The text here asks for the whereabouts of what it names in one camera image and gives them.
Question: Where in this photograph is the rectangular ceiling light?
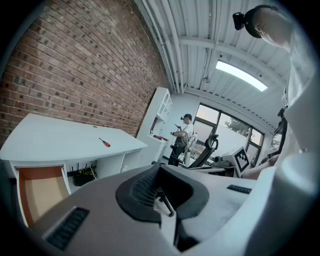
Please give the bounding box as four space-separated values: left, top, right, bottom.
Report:
215 59 269 93

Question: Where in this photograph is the person's head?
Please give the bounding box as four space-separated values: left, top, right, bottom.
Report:
246 4 296 53

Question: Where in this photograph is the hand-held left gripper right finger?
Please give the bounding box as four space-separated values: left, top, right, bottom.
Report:
159 164 260 252

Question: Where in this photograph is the black head-mounted camera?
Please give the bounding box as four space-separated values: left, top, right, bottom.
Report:
232 4 280 39

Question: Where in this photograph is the black router with antennas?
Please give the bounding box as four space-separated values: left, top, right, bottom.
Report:
71 162 98 187

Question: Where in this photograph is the white desk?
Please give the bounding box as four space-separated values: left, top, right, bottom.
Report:
0 112 149 191

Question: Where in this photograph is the white bookshelf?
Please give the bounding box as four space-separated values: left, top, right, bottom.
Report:
136 86 174 163

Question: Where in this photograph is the black office chair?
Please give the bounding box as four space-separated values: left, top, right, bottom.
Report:
187 134 220 170

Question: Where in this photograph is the person's white printed t-shirt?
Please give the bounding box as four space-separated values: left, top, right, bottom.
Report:
259 22 320 256

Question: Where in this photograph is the person's right forearm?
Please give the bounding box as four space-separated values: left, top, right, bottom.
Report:
243 153 281 181

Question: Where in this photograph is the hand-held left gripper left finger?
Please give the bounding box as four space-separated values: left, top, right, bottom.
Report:
26 164 176 256

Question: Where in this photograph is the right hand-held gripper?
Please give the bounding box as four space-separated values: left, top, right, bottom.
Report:
212 146 251 179

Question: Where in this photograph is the white drawer with wooden inside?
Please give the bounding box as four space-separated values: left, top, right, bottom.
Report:
13 163 72 228

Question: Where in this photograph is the black-framed window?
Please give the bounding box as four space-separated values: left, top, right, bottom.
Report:
193 102 266 166

